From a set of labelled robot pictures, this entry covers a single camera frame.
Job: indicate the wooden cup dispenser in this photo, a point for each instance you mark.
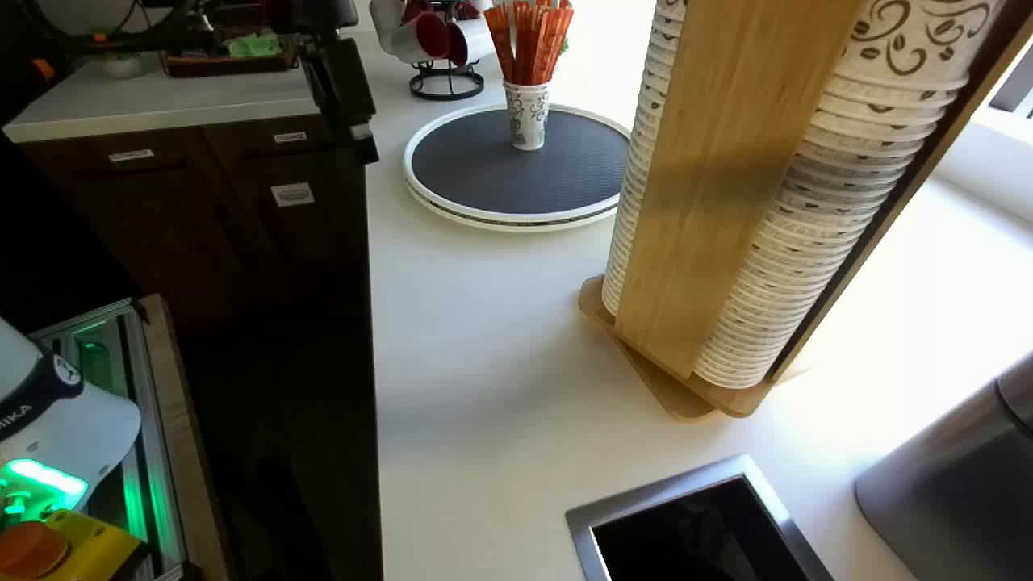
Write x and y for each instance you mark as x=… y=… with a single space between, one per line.
x=718 y=186

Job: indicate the small white bowl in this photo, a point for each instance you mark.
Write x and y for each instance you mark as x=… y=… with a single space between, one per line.
x=123 y=66

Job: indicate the steel counter opening frame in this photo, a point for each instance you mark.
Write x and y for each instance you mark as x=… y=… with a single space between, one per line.
x=686 y=488

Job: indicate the bundle of orange chopstick packets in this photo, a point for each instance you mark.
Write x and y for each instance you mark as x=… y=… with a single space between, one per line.
x=529 y=40

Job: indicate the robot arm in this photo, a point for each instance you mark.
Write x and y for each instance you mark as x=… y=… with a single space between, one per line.
x=64 y=440

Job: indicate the round grey white turntable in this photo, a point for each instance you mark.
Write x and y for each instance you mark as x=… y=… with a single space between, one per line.
x=484 y=173

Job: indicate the yellow emergency stop box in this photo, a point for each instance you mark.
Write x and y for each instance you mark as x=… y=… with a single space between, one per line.
x=89 y=549

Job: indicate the dark wood drawer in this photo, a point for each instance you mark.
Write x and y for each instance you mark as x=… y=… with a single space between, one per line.
x=258 y=129
x=64 y=157

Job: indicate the stack of paper cups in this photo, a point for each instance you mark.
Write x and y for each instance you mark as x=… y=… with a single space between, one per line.
x=633 y=202
x=815 y=226

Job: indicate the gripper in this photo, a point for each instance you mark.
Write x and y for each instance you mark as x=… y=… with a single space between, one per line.
x=347 y=77

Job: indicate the white mug red inside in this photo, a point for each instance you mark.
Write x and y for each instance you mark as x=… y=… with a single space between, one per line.
x=384 y=24
x=472 y=40
x=420 y=40

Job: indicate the dark tray of packets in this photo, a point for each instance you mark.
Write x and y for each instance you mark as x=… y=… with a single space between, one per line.
x=234 y=60

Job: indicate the stainless steel appliance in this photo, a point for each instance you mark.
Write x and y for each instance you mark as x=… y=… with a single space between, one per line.
x=952 y=484

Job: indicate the printed paper cup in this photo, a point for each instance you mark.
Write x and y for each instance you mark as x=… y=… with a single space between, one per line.
x=528 y=121

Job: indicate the dark wood cabinet door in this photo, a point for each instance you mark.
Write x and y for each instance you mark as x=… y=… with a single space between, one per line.
x=274 y=266

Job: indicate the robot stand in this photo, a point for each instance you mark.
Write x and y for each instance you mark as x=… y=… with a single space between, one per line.
x=173 y=420

